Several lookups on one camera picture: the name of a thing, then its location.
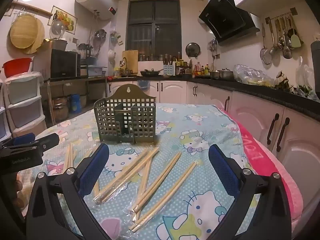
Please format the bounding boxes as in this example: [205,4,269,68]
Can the black countertop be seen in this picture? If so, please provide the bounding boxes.
[107,76,320,113]

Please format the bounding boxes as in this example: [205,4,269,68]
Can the white plastic bag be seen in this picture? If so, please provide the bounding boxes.
[296,56,315,98]

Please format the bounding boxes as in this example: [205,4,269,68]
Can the pile of chopsticks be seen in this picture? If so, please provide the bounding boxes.
[62,142,198,232]

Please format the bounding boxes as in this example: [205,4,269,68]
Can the wooden cutting board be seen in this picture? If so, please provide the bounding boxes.
[122,50,139,75]

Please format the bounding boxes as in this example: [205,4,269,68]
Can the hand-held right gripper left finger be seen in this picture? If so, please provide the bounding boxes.
[25,143,110,240]

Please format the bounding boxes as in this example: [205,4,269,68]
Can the white water heater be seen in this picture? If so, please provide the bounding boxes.
[75,0,118,20]

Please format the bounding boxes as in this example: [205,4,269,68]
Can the black wok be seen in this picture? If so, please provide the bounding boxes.
[139,68,164,77]

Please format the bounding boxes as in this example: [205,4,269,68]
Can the steel cooking pot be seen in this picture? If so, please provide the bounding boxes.
[217,67,234,81]

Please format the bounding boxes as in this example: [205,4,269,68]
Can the person's left hand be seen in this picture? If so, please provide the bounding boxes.
[14,179,25,198]

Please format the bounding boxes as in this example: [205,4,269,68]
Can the cartoon cat printed blanket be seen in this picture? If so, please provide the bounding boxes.
[17,102,253,240]

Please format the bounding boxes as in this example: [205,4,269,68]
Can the green grid utensil holder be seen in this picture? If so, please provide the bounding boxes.
[94,84,157,146]

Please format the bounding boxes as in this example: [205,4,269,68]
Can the black microwave oven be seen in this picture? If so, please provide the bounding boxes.
[50,49,81,78]

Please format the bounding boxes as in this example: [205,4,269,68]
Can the red plastic basin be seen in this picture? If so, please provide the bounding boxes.
[2,57,33,78]

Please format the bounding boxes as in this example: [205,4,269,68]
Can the blender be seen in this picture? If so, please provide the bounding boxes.
[78,43,93,60]

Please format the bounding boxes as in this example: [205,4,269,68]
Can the white plastic drawer unit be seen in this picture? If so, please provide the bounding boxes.
[4,71,48,137]

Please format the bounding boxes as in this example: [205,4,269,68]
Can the round bamboo trays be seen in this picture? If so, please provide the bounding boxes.
[10,14,45,54]

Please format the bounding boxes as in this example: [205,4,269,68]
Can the blue canister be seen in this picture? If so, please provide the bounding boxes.
[69,94,82,113]

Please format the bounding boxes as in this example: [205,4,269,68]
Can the dark kitchen window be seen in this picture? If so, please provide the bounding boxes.
[126,0,182,62]

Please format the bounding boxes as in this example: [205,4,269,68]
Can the hanging round pot lid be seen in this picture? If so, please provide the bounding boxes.
[185,42,201,57]

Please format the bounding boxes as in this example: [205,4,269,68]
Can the pink blanket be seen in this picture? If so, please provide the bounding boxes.
[217,105,303,240]

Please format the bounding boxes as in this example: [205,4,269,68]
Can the large steel pot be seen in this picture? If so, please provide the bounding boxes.
[51,97,69,120]

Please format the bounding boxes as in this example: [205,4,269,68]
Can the group of condiment bottles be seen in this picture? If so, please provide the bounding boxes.
[175,59,210,76]

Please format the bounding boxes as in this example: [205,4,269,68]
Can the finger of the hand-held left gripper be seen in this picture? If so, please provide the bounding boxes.
[35,133,60,153]
[0,133,36,148]

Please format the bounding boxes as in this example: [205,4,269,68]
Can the clear plastic bag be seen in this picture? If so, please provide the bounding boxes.
[234,64,275,87]

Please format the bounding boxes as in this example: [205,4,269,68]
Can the fruit wall picture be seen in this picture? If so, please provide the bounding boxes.
[51,5,77,34]

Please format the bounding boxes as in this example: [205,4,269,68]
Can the black range hood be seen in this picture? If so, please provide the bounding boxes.
[199,0,260,47]

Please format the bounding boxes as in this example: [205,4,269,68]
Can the kitchen storage shelf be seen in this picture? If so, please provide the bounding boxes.
[41,76,108,128]

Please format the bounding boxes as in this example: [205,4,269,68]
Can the pile of ginger roots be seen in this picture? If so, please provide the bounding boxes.
[275,70,295,90]

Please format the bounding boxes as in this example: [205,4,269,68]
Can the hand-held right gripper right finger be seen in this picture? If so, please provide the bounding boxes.
[208,144,292,240]

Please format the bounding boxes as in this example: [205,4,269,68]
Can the light blue storage box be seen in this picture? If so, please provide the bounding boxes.
[87,65,107,77]

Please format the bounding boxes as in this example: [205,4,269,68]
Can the row of hanging kitchen utensils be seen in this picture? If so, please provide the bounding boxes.
[260,12,304,65]

